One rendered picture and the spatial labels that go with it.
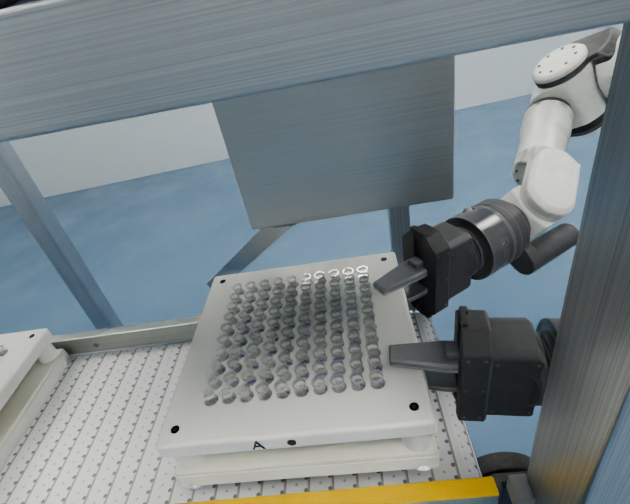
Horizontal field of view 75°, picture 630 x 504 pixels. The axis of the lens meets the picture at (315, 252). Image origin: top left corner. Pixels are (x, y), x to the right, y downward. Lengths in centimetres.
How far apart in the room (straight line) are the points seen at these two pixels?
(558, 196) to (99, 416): 66
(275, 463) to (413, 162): 31
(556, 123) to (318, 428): 56
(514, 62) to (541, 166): 380
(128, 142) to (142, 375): 363
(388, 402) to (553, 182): 37
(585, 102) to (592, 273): 58
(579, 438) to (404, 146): 27
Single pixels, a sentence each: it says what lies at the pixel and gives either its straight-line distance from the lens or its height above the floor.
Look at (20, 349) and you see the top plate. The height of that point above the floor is 96.
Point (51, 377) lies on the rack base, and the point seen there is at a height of 91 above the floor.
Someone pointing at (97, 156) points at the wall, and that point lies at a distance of 435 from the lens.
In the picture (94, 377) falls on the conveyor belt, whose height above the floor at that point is 89.
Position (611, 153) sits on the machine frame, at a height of 124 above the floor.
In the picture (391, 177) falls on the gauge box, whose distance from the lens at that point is 43.
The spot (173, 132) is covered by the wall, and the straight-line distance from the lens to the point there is 407.
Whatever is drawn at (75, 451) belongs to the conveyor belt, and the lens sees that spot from 64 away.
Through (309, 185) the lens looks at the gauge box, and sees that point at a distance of 43.
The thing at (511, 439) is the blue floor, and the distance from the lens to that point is 157.
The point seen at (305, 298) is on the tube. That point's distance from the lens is 49.
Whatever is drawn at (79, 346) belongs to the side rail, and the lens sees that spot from 76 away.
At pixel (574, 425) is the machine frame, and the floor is 109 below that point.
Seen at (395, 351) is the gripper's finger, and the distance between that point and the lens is 41.
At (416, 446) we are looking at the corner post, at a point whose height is 98.
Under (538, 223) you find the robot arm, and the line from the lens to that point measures 60.
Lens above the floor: 133
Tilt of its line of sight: 34 degrees down
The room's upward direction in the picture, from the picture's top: 13 degrees counter-clockwise
